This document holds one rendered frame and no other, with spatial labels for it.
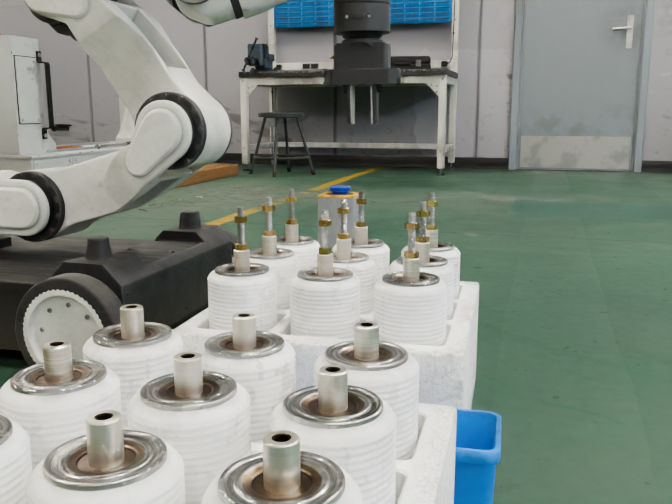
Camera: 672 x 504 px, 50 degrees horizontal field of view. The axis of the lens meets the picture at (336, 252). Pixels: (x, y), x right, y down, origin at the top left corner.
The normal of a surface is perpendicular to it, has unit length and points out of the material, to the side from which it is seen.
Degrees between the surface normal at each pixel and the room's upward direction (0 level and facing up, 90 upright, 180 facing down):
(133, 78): 90
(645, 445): 0
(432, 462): 0
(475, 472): 92
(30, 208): 90
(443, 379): 90
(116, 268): 46
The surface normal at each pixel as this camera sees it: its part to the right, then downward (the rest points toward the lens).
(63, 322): -0.28, 0.18
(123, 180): -0.53, 0.45
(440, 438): 0.00, -0.98
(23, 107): 0.96, 0.05
